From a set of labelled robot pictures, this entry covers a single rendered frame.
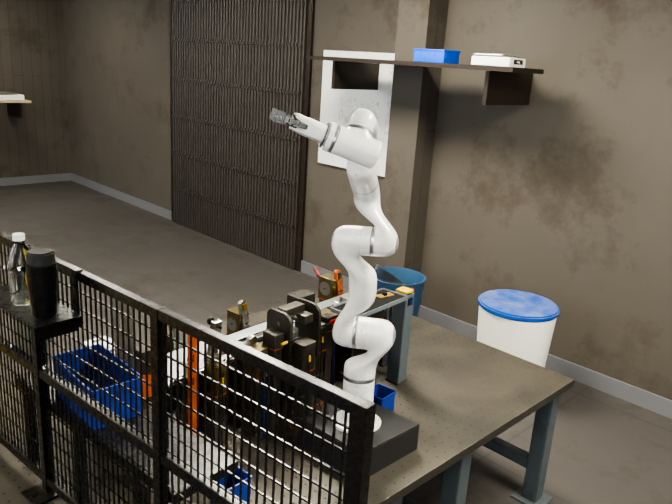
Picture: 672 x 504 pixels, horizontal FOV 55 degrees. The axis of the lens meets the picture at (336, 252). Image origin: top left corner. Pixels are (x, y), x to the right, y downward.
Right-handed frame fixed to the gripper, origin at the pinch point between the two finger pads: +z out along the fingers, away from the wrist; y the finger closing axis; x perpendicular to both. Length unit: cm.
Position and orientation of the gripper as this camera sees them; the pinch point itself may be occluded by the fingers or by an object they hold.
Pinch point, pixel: (274, 114)
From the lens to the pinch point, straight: 186.1
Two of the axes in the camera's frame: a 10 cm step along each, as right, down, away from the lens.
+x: -3.6, 9.2, 1.4
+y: 0.9, 1.8, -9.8
